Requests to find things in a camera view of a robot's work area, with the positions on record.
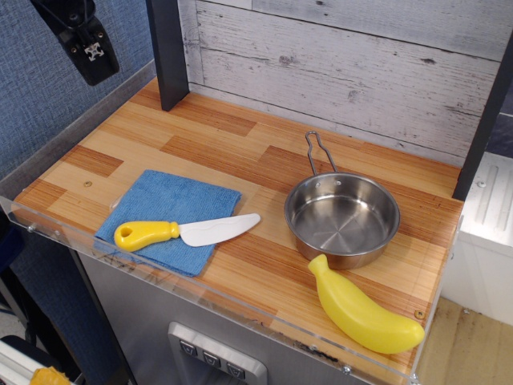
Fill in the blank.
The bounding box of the white ribbed box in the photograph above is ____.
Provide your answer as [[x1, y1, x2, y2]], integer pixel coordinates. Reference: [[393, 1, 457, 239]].
[[442, 152, 512, 325]]

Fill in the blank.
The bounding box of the yellow plastic toy banana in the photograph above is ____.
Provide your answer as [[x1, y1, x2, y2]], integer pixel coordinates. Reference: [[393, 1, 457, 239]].
[[308, 254, 425, 355]]

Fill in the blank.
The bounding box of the small stainless steel pan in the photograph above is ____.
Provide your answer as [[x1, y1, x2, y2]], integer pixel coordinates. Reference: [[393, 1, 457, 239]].
[[284, 131, 401, 270]]

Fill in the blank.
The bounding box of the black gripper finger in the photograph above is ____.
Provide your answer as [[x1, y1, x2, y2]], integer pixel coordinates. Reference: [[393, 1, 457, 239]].
[[31, 0, 119, 86]]

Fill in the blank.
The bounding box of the dark right cabinet post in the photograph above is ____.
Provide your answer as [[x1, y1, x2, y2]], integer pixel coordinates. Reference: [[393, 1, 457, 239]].
[[452, 47, 513, 201]]

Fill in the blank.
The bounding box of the toy knife yellow handle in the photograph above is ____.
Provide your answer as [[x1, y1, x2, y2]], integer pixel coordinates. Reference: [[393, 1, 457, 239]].
[[114, 213, 261, 252]]

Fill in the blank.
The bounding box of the blue folded cloth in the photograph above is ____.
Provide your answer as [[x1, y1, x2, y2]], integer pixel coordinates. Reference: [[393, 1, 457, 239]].
[[95, 170, 242, 277]]

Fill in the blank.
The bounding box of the yellow tape wrapped object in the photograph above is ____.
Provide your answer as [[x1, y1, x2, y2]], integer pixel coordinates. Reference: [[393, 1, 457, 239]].
[[29, 367, 71, 385]]

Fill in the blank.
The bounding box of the silver button control panel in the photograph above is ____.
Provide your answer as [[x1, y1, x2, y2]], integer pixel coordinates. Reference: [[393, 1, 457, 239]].
[[168, 322, 268, 384]]

